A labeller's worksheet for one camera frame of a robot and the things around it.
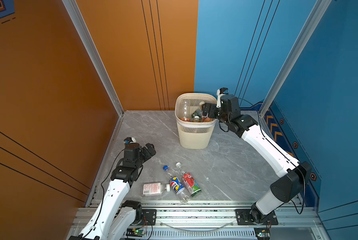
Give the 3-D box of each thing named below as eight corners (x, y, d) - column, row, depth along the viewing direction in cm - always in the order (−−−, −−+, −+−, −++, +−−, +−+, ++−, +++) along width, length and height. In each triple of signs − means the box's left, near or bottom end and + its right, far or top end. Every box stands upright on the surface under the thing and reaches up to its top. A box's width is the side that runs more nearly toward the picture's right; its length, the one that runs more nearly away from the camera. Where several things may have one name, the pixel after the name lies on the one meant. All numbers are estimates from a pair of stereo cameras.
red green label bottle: (192, 198, 80) (193, 195, 76) (173, 168, 91) (173, 164, 87) (200, 192, 82) (201, 189, 78) (181, 164, 93) (181, 160, 89)
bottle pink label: (141, 195, 81) (140, 193, 78) (143, 184, 85) (142, 182, 82) (169, 195, 81) (169, 193, 78) (170, 184, 85) (169, 182, 82)
